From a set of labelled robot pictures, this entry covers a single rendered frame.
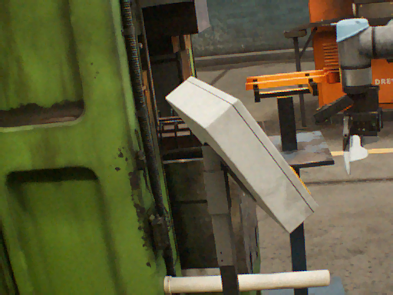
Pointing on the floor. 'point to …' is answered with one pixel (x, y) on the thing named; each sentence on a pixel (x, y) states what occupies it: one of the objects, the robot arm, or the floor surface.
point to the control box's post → (222, 233)
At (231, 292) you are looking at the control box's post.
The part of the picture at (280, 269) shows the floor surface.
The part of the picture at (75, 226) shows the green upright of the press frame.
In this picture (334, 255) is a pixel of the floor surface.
